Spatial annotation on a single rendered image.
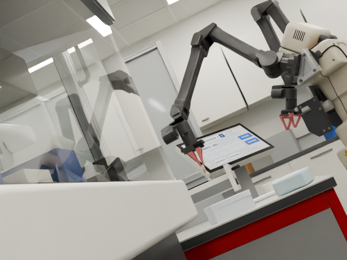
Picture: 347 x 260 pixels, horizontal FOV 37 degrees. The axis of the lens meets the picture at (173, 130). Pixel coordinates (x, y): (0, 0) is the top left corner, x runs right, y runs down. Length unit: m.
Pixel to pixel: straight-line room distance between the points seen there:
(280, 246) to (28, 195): 1.05
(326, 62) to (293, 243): 1.00
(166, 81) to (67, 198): 3.36
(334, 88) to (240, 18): 3.78
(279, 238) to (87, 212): 0.93
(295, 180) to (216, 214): 0.24
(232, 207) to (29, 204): 1.10
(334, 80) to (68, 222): 1.88
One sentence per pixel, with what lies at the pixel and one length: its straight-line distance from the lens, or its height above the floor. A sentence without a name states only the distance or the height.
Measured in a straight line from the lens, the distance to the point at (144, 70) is 3.90.
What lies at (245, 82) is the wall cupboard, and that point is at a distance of 5.44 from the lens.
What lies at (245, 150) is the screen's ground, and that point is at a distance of 3.10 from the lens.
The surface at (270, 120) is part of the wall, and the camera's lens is 5.75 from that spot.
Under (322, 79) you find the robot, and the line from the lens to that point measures 2.28.
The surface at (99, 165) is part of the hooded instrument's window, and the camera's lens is 0.71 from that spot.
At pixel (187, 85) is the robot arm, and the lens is 2.30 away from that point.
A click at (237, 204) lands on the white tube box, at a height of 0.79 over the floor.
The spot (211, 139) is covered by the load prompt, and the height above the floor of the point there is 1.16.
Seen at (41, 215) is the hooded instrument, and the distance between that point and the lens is 0.45.
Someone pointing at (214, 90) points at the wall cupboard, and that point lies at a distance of 5.45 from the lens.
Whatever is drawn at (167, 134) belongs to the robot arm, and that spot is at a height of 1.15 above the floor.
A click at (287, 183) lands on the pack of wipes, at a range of 1.45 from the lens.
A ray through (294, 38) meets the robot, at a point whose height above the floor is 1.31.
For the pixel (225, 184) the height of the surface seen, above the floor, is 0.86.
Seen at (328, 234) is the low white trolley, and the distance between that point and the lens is 1.43.
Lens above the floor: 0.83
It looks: 9 degrees up
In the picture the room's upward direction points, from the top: 24 degrees counter-clockwise
